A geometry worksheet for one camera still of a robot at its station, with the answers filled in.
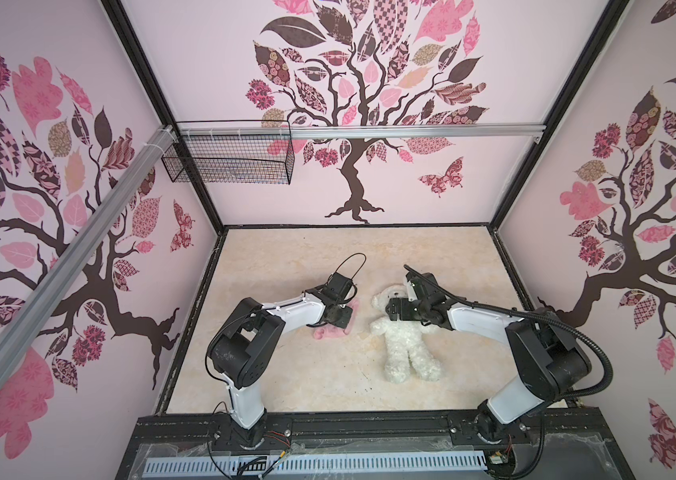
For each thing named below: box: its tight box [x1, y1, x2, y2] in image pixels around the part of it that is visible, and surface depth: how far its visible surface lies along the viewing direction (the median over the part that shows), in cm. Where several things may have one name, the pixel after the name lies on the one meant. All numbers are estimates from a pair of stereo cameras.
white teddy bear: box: [370, 284, 441, 385], surface depth 83 cm
